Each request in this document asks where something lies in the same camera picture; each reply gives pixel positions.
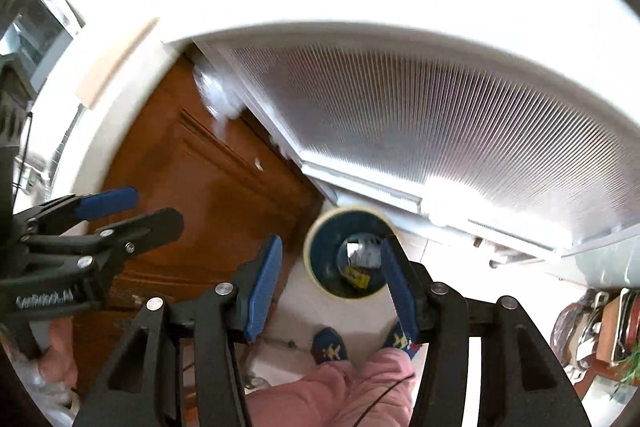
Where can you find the green plant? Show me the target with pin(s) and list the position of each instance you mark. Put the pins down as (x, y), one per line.
(627, 372)

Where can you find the blue round waste bin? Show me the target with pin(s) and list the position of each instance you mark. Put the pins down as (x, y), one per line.
(325, 257)

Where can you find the shiny plastic bag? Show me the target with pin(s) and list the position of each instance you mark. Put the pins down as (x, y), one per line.
(572, 327)

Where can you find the blue patterned slipper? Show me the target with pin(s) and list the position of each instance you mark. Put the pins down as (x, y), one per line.
(328, 347)
(400, 343)

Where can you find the ribbed glass door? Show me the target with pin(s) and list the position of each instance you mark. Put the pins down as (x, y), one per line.
(425, 117)

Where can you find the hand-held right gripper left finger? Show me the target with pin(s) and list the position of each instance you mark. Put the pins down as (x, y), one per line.
(262, 289)

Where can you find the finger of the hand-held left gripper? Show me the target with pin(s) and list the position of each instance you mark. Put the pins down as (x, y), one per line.
(145, 227)
(107, 203)

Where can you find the brown cardboard box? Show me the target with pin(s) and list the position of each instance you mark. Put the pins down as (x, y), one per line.
(612, 327)

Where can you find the glass window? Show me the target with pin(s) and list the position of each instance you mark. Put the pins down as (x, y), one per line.
(42, 22)

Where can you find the beige wooden board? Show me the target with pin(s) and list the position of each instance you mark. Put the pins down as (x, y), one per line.
(115, 64)

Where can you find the pink pants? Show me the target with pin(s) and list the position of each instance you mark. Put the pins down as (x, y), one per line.
(325, 397)

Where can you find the person's left hand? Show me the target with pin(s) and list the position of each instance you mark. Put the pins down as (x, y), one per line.
(57, 352)

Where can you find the brown wooden door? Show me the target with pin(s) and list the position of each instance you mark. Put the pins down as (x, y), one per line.
(200, 187)

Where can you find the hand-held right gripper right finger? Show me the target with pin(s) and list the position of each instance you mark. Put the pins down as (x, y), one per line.
(400, 294)

